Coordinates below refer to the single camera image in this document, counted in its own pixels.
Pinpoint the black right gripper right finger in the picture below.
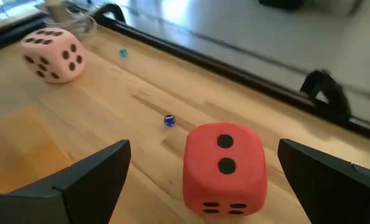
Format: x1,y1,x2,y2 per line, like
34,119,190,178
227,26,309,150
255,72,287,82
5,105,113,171
277,138,370,224

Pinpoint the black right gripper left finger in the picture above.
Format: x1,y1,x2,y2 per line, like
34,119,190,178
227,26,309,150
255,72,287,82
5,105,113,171
0,139,132,224

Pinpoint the small dark blue die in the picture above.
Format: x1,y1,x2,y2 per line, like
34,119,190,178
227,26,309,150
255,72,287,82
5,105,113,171
164,114,177,128

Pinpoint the large red plush die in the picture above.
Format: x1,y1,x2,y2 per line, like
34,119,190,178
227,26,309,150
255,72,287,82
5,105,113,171
182,122,269,217

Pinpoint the large pink plush die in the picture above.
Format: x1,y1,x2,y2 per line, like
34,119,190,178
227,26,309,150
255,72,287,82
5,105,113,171
19,27,87,85

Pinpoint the black strap handle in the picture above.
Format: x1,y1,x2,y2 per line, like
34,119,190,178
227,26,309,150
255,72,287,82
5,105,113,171
299,69,353,123
93,2,127,24

